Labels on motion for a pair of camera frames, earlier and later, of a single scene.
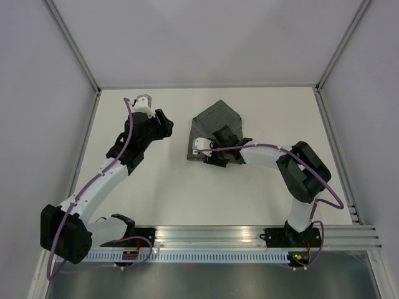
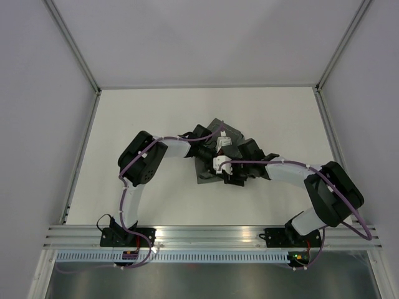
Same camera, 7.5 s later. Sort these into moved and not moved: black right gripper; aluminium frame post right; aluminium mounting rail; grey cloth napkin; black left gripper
Moved: grey cloth napkin; black right gripper; black left gripper
Not moved: aluminium mounting rail; aluminium frame post right
